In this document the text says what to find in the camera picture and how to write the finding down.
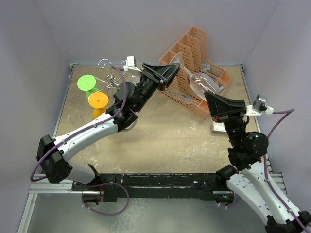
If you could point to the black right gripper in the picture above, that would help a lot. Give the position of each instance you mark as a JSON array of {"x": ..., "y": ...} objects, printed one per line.
[{"x": 220, "y": 108}]

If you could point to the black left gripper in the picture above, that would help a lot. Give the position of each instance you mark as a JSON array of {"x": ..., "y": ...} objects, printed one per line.
[{"x": 162, "y": 75}]

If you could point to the pink tinted wine glass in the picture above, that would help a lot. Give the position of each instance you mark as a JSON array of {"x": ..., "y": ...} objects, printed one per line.
[{"x": 199, "y": 82}]

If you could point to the orange plastic goblet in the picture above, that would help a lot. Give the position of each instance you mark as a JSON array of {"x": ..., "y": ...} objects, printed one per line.
[{"x": 98, "y": 101}]

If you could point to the green plastic goblet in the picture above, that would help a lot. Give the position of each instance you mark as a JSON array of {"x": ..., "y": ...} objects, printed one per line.
[{"x": 87, "y": 83}]

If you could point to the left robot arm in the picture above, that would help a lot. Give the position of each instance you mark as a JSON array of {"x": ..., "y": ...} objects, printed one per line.
[{"x": 54, "y": 154}]

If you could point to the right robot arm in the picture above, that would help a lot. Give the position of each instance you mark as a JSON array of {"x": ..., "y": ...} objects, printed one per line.
[{"x": 247, "y": 175}]

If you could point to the clear wine glass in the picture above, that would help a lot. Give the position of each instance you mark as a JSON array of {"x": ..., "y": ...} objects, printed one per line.
[{"x": 75, "y": 118}]

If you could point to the white card box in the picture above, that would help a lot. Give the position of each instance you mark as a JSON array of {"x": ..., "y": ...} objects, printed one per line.
[{"x": 218, "y": 127}]

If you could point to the orange plastic file organizer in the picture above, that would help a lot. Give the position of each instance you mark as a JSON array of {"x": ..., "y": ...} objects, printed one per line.
[{"x": 193, "y": 46}]

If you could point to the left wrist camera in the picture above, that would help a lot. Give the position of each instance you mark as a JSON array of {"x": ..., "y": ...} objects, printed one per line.
[{"x": 130, "y": 66}]

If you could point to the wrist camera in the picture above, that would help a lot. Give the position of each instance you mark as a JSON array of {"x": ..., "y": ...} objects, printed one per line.
[
  {"x": 259, "y": 107},
  {"x": 130, "y": 66}
]

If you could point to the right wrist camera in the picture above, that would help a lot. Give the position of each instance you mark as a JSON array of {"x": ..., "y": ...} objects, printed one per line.
[{"x": 259, "y": 107}]

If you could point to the silver wire wine glass rack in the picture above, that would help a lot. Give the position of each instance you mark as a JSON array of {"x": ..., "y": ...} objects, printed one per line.
[{"x": 109, "y": 77}]

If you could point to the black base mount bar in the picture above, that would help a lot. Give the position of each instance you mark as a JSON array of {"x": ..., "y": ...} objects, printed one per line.
[{"x": 203, "y": 186}]

